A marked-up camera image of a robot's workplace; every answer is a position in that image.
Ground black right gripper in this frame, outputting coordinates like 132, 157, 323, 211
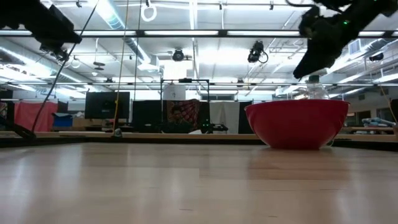
292, 2, 379, 80

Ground clear spray bottle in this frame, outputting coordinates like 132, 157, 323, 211
303, 70, 330, 101

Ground large red plastic bowl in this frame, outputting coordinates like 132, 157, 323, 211
244, 99, 351, 151

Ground white hanging cloth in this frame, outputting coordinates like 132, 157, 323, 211
209, 101, 240, 134

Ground patterned red cloth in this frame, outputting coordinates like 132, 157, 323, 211
166, 98, 201, 129

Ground black computer monitor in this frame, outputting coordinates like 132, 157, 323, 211
84, 91, 131, 120

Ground blue storage bin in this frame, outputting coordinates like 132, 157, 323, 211
52, 112, 74, 128

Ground black hanging camera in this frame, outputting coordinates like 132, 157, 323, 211
247, 40, 269, 65

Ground black overhead rail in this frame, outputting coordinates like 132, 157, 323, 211
0, 29, 398, 39

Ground white hanging ring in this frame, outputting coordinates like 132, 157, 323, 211
140, 1, 158, 22

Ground black metal table frame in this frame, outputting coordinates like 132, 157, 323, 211
0, 136, 398, 152

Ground thin yellow cable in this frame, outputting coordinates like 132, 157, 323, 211
112, 0, 130, 131

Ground silver ceiling duct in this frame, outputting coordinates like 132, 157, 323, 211
93, 0, 156, 66

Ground long black cable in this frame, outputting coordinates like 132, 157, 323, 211
12, 0, 100, 140

